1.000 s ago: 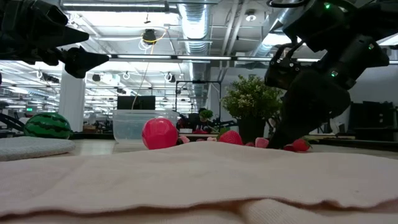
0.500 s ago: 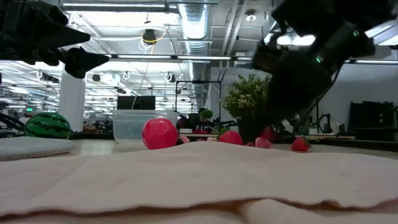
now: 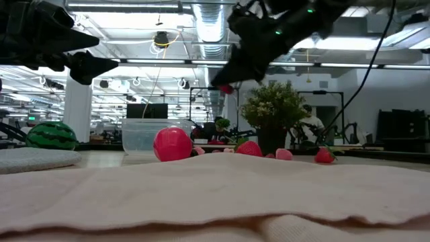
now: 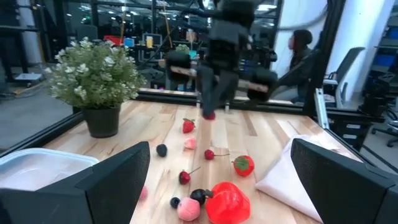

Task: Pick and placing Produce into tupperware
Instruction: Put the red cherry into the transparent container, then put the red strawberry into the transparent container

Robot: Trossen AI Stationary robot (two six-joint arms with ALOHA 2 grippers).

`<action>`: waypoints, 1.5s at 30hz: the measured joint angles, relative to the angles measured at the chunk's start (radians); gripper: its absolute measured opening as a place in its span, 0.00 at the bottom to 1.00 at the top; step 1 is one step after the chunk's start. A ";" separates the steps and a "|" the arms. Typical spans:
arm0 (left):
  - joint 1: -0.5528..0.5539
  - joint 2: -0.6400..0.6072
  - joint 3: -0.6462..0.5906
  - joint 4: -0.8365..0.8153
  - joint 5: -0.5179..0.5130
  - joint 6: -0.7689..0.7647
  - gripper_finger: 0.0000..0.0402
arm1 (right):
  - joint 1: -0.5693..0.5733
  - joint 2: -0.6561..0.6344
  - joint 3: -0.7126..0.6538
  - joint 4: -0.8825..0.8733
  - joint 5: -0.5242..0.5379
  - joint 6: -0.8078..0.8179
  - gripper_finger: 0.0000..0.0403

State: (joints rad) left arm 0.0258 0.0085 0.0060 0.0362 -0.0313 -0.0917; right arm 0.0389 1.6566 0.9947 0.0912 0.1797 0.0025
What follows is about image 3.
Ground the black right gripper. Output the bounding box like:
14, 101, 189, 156
210, 0, 323, 87

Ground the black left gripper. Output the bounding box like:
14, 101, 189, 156
0, 0, 119, 85

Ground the red toy strawberry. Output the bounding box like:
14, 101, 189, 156
234, 137, 263, 157
314, 146, 337, 164

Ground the big red toy apple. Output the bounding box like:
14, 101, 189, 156
153, 126, 194, 163

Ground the clear plastic tupperware container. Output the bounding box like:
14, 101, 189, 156
121, 118, 196, 156

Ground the green plant in black pot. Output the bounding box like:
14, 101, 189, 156
240, 81, 308, 156

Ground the white building pillar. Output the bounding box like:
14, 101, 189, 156
62, 67, 94, 144

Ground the long LED light bar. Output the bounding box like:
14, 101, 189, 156
110, 57, 430, 71

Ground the green striped toy watermelon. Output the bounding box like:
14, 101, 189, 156
26, 121, 78, 151

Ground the black background monitor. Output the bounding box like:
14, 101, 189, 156
126, 103, 169, 120

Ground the person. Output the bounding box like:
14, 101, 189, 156
298, 104, 326, 144

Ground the grey folded cloth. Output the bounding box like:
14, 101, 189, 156
0, 147, 83, 175

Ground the pink beige cloth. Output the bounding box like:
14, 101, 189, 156
0, 153, 430, 242

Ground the black cabinet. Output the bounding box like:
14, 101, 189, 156
378, 109, 430, 153

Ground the black tall rack frame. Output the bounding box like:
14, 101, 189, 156
189, 86, 240, 132
297, 89, 345, 145

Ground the silver ceiling ventilation duct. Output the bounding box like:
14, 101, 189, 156
193, 3, 233, 122

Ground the black ceiling device yellow cable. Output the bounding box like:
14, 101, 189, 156
149, 31, 181, 54

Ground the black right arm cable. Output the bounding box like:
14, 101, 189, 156
320, 0, 398, 137

